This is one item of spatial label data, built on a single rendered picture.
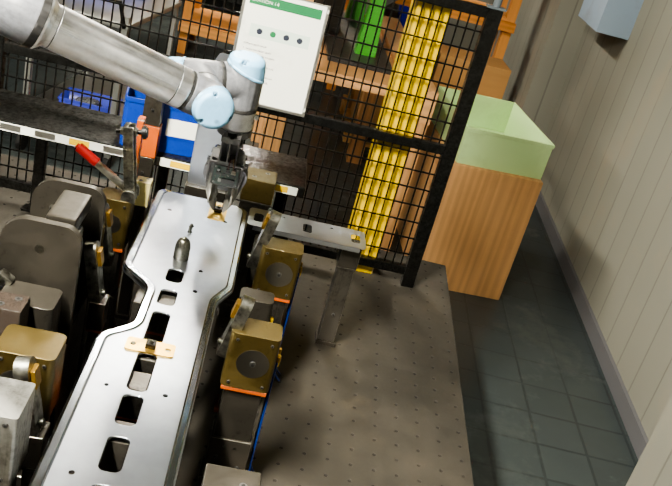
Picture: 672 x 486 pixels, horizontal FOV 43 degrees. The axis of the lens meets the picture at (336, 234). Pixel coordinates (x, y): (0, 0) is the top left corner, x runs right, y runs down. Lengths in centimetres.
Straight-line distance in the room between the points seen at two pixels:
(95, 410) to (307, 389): 76
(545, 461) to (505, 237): 125
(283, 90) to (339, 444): 98
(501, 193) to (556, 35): 212
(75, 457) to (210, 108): 63
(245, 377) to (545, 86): 471
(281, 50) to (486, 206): 198
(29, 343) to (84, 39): 49
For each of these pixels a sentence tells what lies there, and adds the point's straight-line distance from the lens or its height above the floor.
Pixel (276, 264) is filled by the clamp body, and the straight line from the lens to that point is 183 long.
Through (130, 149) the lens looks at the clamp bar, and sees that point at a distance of 184.
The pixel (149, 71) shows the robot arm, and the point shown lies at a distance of 150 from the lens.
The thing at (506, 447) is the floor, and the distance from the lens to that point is 332.
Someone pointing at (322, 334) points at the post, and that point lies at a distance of 217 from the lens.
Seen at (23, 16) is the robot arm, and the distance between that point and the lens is 144.
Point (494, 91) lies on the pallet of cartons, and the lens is 627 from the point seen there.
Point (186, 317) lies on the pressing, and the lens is 160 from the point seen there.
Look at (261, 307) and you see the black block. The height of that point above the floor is 98.
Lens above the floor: 186
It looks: 25 degrees down
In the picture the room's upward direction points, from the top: 15 degrees clockwise
